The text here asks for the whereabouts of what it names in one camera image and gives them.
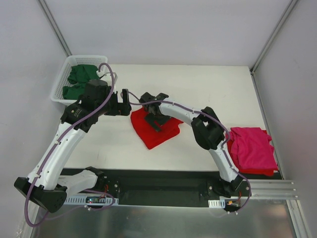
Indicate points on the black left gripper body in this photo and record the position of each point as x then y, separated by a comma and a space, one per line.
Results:
119, 106

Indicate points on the left aluminium frame post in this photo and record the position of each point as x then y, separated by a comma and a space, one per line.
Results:
54, 26

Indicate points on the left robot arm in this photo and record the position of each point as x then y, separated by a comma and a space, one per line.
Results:
43, 186

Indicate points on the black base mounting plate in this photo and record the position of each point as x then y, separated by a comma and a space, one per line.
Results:
162, 188

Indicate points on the right white cable duct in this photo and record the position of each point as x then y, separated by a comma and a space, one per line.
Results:
217, 204

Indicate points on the white cable duct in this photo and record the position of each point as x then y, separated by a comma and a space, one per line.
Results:
88, 200
217, 204

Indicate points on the left white cable duct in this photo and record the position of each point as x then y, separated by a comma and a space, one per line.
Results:
88, 200

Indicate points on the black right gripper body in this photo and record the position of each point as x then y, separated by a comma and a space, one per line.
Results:
153, 117

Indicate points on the folded red t shirt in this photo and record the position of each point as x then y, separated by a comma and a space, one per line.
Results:
262, 171

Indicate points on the white plastic basket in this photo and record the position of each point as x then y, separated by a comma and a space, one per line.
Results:
61, 79

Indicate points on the aluminium front rail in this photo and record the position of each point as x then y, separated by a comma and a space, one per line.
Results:
273, 189

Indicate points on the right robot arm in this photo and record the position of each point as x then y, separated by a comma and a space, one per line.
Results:
209, 133

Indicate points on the aluminium frame post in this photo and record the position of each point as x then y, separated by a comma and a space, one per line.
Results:
54, 26
278, 27

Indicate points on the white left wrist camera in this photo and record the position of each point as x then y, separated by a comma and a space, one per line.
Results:
106, 76

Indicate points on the green t shirt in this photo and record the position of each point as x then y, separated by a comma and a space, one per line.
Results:
79, 76

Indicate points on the right aluminium frame post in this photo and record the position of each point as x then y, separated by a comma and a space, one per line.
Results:
278, 27

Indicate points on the red t shirt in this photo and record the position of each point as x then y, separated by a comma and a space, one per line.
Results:
262, 171
147, 133

